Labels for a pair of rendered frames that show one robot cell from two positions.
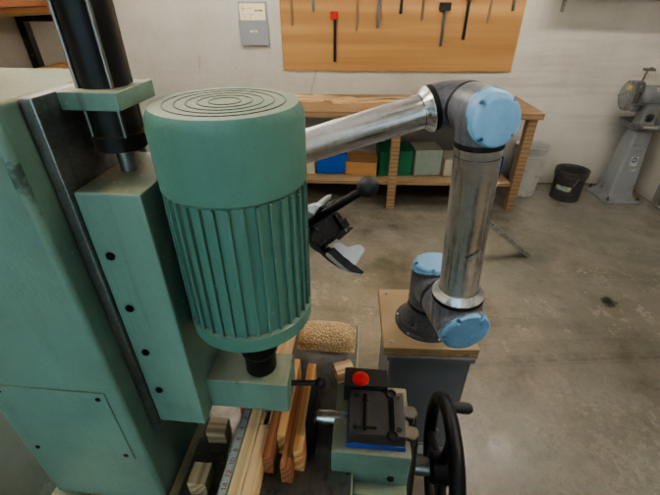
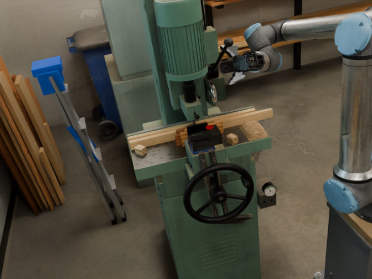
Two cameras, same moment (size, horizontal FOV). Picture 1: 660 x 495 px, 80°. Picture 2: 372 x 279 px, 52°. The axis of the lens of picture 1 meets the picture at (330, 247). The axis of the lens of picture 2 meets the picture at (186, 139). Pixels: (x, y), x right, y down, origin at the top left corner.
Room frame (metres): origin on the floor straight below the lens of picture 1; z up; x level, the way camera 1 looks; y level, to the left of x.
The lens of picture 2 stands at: (0.06, -1.33, 1.79)
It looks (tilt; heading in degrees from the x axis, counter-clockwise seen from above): 31 degrees down; 77
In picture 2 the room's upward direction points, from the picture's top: 9 degrees counter-clockwise
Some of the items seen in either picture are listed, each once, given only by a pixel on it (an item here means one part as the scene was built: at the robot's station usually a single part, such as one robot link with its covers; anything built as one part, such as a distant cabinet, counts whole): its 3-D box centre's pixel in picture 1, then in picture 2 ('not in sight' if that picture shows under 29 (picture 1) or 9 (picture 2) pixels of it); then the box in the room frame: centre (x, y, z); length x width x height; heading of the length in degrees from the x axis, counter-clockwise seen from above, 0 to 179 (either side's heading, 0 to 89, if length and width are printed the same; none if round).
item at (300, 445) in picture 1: (305, 412); (201, 134); (0.46, 0.05, 0.93); 0.18 x 0.02 x 0.07; 175
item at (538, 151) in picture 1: (525, 168); not in sight; (3.52, -1.85, 0.24); 0.31 x 0.29 x 0.47; 87
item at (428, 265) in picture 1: (433, 281); not in sight; (1.08, -0.36, 0.77); 0.17 x 0.15 x 0.18; 10
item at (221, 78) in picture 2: not in sight; (214, 87); (0.63, 0.29, 1.02); 0.09 x 0.07 x 0.12; 175
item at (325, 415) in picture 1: (329, 416); (200, 137); (0.44, 0.00, 0.95); 0.09 x 0.07 x 0.09; 175
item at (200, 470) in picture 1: (201, 478); not in sight; (0.40, 0.25, 0.82); 0.04 x 0.04 x 0.04; 85
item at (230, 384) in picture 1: (252, 381); (191, 107); (0.46, 0.14, 1.03); 0.14 x 0.07 x 0.09; 85
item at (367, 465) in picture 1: (369, 431); (205, 153); (0.43, -0.07, 0.92); 0.15 x 0.13 x 0.09; 175
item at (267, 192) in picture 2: not in sight; (268, 190); (0.69, -0.12, 0.65); 0.06 x 0.04 x 0.08; 175
